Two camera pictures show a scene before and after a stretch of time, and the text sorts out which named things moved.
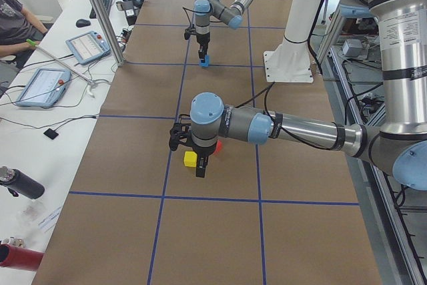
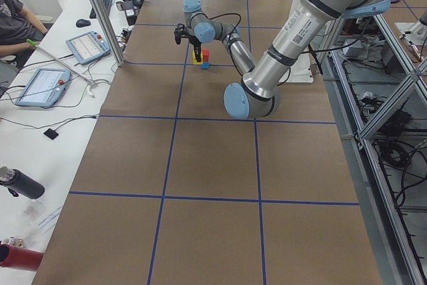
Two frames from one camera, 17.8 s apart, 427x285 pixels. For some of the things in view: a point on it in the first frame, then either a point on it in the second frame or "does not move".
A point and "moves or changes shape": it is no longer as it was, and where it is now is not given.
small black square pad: x=51 y=133 does not move
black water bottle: x=18 y=181 does not move
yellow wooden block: x=190 y=159 → x=195 y=61
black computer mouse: x=82 y=23 does not move
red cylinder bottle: x=15 y=257 does not move
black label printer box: x=131 y=11 does not move
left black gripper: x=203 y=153 → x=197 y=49
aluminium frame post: x=102 y=12 does not move
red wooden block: x=219 y=147 moves or changes shape
